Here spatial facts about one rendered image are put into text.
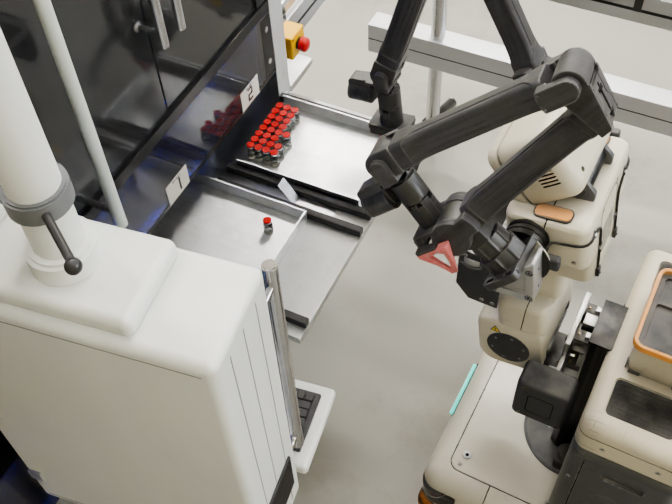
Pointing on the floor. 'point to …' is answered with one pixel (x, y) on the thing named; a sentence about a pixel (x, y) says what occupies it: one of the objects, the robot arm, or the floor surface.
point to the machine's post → (277, 54)
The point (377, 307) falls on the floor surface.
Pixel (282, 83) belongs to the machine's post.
